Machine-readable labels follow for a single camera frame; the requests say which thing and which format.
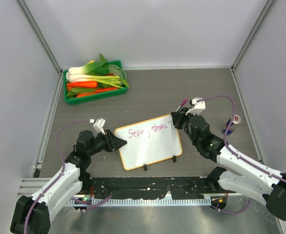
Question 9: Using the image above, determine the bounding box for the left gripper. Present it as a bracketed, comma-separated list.
[87, 129, 126, 156]

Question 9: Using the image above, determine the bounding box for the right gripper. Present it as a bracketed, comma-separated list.
[172, 107, 199, 146]

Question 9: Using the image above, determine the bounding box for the pink capped marker pen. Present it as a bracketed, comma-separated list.
[176, 99, 188, 112]

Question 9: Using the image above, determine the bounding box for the yellow framed whiteboard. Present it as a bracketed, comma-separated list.
[114, 115, 183, 171]

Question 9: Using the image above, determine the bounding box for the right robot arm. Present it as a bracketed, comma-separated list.
[170, 108, 286, 221]

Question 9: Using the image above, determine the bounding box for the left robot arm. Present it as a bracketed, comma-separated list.
[10, 130, 127, 234]

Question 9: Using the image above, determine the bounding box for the green vegetable tray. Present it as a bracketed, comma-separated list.
[62, 70, 128, 105]

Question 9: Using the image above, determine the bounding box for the orange carrot toy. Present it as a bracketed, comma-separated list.
[76, 93, 97, 98]
[66, 81, 98, 88]

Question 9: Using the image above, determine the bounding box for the red chili toy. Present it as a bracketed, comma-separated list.
[94, 87, 118, 93]

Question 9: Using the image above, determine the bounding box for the energy drink can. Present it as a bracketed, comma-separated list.
[222, 115, 242, 136]

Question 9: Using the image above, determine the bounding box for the green onion toy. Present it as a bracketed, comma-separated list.
[65, 73, 129, 88]

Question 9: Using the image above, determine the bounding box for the green leaf vegetable toy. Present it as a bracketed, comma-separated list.
[66, 87, 96, 98]

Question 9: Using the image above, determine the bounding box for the bok choy toy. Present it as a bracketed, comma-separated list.
[68, 54, 109, 76]

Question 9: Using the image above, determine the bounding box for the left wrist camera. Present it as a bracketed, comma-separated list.
[89, 118, 106, 135]

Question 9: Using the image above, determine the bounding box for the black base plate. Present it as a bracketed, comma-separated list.
[78, 176, 226, 200]

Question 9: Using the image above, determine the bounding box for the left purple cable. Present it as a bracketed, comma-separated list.
[24, 119, 114, 234]

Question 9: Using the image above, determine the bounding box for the purple cable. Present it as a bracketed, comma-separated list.
[24, 119, 114, 234]
[198, 95, 286, 215]

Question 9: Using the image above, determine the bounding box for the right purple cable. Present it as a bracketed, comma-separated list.
[198, 95, 286, 215]

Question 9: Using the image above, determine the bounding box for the white cable duct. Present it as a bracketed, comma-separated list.
[69, 197, 211, 207]

